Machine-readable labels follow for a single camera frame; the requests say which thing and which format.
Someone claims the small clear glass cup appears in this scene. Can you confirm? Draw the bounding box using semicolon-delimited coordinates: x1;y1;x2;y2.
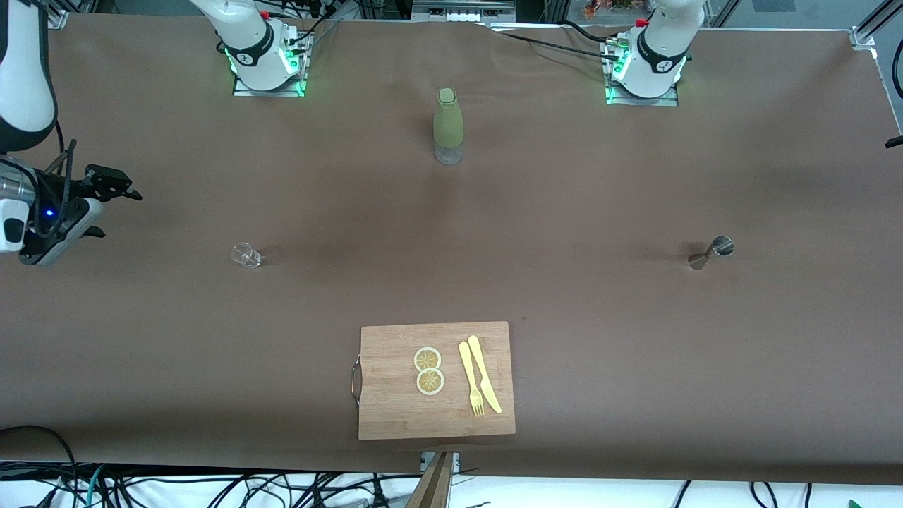
231;242;264;270

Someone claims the steel jigger measuring cup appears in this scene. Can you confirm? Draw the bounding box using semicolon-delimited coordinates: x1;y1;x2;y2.
688;236;735;271

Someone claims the brown table cover sheet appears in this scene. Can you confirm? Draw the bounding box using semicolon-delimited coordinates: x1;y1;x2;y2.
0;13;903;486

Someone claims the green sleeved glass bottle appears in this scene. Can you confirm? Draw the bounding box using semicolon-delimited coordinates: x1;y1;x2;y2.
432;87;465;166

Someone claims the wooden cutting board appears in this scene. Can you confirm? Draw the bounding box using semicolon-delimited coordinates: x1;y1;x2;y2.
351;321;516;441

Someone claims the yellow plastic fork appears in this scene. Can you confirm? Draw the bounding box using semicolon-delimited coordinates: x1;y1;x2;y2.
459;341;485;418

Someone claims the white power strip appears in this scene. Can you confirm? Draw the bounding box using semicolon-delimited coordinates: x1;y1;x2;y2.
413;0;516;25

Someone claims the yellow plastic knife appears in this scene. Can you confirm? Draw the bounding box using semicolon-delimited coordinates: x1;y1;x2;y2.
468;334;503;414

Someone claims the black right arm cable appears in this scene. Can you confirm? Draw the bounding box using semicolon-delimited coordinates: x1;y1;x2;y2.
32;138;77;237

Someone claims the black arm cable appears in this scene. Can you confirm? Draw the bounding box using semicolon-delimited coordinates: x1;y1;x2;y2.
890;42;903;132
32;138;77;237

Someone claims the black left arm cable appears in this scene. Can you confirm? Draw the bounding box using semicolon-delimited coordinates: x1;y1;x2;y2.
890;42;903;132

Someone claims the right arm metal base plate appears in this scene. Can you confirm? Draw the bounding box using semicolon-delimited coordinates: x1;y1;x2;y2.
233;32;307;98

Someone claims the black looped floor cable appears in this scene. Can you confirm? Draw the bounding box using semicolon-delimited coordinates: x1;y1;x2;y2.
0;425;80;508

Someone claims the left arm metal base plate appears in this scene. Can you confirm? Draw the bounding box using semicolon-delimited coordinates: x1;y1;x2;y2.
605;39;679;107

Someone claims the black floor cable tangle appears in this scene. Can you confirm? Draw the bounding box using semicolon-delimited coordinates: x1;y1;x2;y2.
0;462;399;508

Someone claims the black cable on sheet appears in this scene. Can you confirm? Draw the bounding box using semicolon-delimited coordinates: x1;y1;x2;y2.
487;20;616;61

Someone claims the wooden post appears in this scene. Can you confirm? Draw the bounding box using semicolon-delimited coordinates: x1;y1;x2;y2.
406;452;456;508

